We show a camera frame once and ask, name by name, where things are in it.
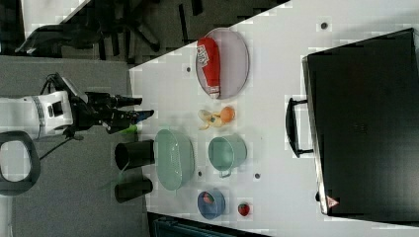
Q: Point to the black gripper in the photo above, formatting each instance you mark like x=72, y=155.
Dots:
x=98, y=110

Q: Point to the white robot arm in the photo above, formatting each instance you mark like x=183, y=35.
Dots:
x=63, y=113

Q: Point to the black toaster oven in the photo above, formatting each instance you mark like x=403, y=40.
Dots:
x=362, y=101

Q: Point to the green marker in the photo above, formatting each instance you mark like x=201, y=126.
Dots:
x=131, y=129

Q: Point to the large black cylinder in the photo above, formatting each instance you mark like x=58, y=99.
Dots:
x=134, y=154

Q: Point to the green perforated colander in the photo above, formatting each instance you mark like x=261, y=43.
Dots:
x=174, y=158

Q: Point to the black office chair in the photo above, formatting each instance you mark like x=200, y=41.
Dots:
x=96, y=21

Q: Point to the peeled toy banana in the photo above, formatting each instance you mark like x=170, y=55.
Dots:
x=210, y=119

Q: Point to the red ketchup bottle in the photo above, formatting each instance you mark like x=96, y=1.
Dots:
x=209, y=61

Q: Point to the orange toy fruit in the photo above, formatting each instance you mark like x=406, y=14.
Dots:
x=227, y=114

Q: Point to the green mug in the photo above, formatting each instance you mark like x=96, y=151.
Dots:
x=226, y=153

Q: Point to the strawberry in bowl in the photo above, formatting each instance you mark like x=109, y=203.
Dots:
x=208, y=198

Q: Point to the lilac round plate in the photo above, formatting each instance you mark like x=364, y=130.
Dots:
x=234, y=62

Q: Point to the blue bowl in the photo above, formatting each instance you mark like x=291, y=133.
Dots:
x=212, y=210

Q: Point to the red toy strawberry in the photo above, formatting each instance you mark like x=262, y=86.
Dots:
x=243, y=209

